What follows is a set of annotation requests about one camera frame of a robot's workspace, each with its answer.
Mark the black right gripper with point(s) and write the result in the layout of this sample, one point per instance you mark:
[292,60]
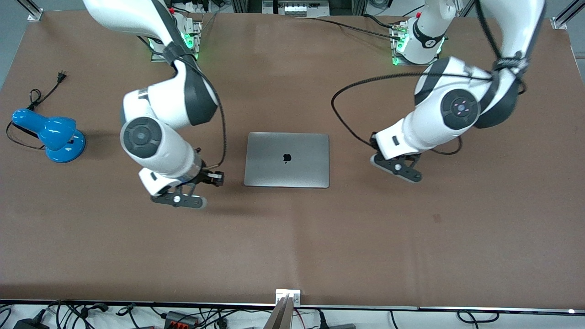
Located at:
[205,176]

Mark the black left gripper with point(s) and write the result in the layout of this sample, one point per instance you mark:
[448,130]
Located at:
[374,142]

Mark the grey laptop computer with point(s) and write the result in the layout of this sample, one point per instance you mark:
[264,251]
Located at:
[286,171]

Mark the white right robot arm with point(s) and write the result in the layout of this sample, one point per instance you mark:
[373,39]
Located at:
[160,146]

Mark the black and orange connector box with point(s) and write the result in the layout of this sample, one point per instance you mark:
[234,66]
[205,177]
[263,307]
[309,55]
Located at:
[180,318]

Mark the blue desk lamp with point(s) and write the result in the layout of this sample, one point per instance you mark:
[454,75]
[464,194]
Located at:
[61,137]

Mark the grey electrical control box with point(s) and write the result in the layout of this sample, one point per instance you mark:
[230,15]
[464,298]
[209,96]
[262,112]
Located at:
[295,8]

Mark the black power adapter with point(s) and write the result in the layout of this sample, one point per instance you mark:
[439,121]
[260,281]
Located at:
[29,323]

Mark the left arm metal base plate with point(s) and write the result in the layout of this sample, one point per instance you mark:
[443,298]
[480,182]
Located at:
[394,57]

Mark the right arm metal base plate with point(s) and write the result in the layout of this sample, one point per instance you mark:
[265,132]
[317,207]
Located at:
[197,43]

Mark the silver camera mount bracket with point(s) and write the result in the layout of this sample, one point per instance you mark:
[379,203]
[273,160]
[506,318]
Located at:
[288,292]

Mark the aluminium camera mount profile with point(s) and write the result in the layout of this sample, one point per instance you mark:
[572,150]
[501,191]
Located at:
[279,315]

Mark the aluminium corner post bracket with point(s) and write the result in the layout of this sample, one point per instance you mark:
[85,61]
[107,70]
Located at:
[34,13]
[560,22]

